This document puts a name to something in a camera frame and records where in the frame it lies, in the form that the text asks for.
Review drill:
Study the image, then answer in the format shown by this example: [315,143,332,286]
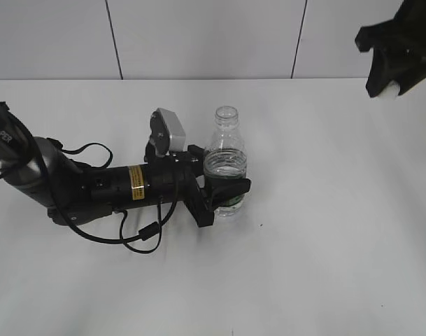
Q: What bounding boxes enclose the white green bottle cap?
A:
[378,81,401,100]

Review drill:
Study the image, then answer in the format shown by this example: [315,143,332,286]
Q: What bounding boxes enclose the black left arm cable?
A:
[0,103,178,253]

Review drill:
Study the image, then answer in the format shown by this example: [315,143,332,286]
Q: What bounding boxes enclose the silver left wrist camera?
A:
[150,108,186,157]

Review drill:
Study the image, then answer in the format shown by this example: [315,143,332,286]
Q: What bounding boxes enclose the clear plastic water bottle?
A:
[202,105,248,218]

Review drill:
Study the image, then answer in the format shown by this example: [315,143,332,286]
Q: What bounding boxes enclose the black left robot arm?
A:
[0,101,250,227]

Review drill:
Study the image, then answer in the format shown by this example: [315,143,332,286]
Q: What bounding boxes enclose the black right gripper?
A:
[355,0,426,98]

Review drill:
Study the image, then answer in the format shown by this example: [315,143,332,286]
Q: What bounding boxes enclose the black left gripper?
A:
[90,145,251,228]

